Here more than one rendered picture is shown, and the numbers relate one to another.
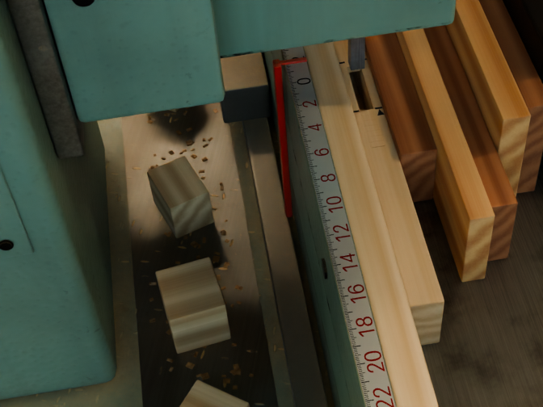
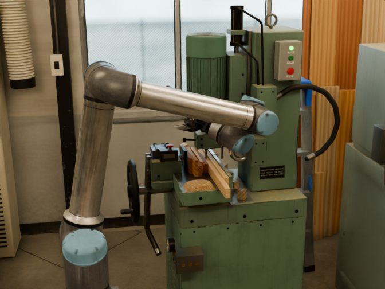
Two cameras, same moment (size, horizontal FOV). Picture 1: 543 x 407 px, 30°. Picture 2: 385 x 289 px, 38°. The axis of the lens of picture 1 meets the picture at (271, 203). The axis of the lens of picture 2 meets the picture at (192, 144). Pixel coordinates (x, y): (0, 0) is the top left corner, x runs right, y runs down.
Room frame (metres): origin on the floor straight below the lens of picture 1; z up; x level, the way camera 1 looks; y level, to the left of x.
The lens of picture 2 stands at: (2.86, -0.44, 1.77)
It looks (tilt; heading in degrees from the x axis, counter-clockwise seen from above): 17 degrees down; 172
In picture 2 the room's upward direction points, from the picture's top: straight up
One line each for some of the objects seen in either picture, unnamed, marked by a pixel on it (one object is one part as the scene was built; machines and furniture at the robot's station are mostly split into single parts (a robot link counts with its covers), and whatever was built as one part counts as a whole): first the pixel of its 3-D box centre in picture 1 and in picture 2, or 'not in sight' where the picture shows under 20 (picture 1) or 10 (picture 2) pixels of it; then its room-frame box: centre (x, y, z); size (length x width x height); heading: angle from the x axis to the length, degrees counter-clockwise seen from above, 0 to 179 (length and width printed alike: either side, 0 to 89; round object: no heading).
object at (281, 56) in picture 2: not in sight; (287, 60); (0.59, 0.27, 1.40); 0.10 x 0.06 x 0.16; 94
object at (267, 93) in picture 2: not in sight; (263, 102); (0.61, 0.16, 1.23); 0.09 x 0.08 x 0.15; 94
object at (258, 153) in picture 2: not in sight; (255, 149); (0.61, 0.13, 1.02); 0.09 x 0.07 x 0.12; 4
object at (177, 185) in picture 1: (180, 196); (234, 183); (0.49, 0.07, 0.82); 0.04 x 0.03 x 0.03; 24
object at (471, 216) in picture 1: (428, 112); (196, 159); (0.44, -0.10, 0.93); 0.22 x 0.01 x 0.06; 4
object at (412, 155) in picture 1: (387, 87); (201, 163); (0.48, -0.08, 0.92); 0.16 x 0.02 x 0.04; 4
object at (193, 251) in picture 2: not in sight; (188, 260); (0.74, -0.18, 0.58); 0.12 x 0.08 x 0.08; 94
